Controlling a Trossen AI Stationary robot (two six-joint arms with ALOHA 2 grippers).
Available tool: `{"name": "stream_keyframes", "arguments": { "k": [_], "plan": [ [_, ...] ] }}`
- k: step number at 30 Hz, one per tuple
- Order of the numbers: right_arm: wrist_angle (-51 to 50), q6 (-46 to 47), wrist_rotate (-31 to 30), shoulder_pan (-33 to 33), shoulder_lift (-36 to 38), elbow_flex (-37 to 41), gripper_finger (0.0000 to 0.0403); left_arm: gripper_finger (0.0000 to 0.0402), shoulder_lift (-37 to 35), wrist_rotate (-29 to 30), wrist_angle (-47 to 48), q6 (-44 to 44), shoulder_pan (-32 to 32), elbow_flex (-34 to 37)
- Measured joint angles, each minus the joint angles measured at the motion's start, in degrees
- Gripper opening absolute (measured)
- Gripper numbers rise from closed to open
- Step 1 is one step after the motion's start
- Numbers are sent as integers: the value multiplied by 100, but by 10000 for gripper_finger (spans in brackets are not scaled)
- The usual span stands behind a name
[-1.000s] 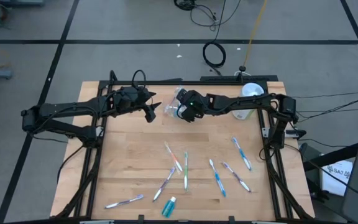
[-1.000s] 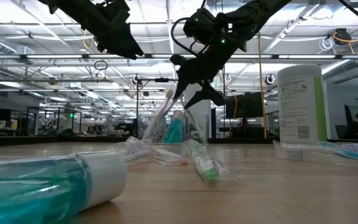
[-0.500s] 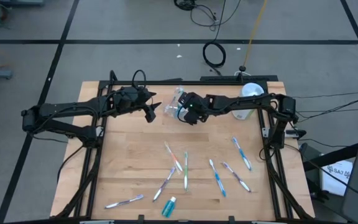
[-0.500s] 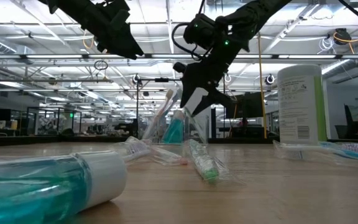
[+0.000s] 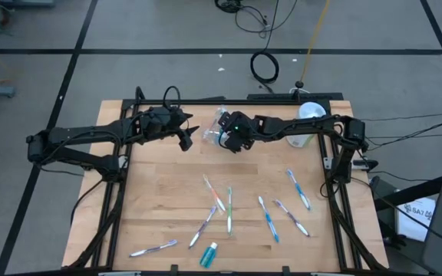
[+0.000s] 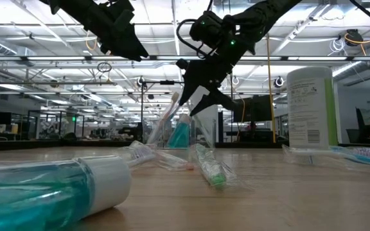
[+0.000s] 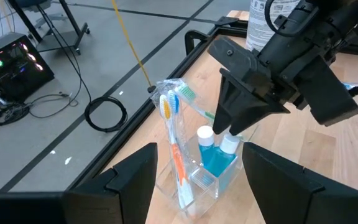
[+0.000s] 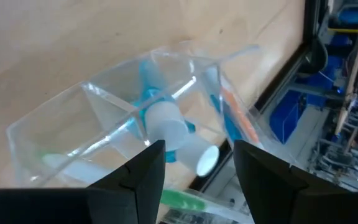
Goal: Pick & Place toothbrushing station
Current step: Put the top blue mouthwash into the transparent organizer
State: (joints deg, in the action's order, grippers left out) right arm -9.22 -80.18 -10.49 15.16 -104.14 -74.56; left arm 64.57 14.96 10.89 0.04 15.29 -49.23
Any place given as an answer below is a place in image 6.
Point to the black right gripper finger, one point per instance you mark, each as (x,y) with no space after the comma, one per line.
(214,101)
(189,90)

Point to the teal mouthwash bottle white cap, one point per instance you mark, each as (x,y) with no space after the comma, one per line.
(178,134)
(43,192)

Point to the green toothbrush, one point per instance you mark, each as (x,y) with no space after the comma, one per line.
(210,170)

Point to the orange toothbrush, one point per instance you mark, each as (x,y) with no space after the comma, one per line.
(178,163)

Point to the blue toothbrush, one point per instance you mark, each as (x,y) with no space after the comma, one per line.
(316,155)
(162,120)

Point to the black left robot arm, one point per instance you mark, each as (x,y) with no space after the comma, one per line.
(75,13)

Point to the white building column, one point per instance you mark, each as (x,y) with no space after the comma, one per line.
(215,125)

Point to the clear acrylic organizer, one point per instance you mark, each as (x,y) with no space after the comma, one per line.
(201,141)

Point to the white wipes canister green label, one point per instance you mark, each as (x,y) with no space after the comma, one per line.
(311,109)

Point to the yellow bin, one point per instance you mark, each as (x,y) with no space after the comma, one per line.
(14,128)

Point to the black aluminium table frame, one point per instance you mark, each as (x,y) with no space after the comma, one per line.
(43,146)

